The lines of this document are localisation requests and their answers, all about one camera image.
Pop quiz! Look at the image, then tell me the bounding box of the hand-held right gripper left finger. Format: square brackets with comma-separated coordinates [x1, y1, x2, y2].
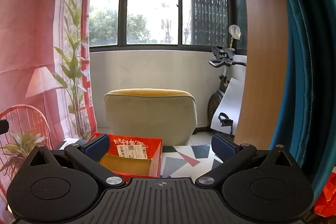
[20, 133, 126, 188]

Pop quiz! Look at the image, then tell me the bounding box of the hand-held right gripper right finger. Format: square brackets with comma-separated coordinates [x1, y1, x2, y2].
[195, 133, 302, 187]

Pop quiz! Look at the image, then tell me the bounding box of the red strawberry print box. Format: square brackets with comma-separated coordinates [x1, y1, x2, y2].
[91, 132, 163, 178]

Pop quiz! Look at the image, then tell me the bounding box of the exercise bike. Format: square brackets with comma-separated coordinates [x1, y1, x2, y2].
[207, 46, 247, 135]

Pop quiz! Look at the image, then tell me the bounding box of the white board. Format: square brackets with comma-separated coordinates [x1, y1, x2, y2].
[210, 55, 248, 135]

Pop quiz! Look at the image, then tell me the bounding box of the beige upholstered chair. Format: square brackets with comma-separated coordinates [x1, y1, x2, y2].
[104, 88, 198, 146]

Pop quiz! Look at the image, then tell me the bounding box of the wooden panel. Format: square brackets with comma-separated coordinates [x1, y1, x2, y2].
[234, 0, 289, 147]

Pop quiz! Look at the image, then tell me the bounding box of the pink printed backdrop cloth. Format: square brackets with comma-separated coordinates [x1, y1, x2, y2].
[0, 0, 99, 216]

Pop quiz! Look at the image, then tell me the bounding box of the red plastic bag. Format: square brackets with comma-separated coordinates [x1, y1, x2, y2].
[314, 173, 336, 218]

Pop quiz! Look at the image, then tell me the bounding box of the white lamp ornament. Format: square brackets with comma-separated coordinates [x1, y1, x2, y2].
[228, 25, 241, 51]

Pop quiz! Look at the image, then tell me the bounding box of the teal curtain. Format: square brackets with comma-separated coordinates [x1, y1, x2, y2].
[266, 0, 336, 203]

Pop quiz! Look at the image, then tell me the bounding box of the black framed window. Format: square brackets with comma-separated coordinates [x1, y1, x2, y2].
[89, 0, 247, 52]

